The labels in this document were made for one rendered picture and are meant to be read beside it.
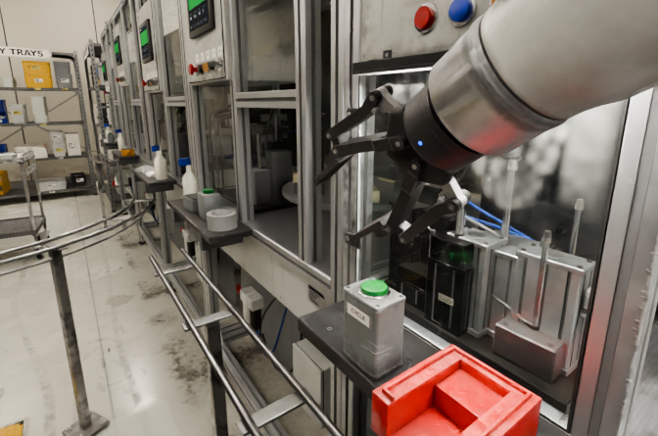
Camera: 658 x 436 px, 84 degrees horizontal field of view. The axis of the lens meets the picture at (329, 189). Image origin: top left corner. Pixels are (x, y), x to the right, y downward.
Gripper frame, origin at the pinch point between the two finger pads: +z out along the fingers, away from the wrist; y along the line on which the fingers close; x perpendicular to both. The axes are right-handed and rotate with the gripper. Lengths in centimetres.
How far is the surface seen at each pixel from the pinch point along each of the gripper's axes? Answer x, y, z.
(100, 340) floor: 42, 20, 220
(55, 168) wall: 0, 330, 632
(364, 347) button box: 3.4, -18.8, 13.9
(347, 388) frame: -3, -34, 49
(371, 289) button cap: -0.9, -12.4, 10.0
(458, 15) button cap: -21.0, 11.4, -13.5
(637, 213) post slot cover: -14.2, -17.6, -19.0
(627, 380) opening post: -8.5, -32.7, -10.6
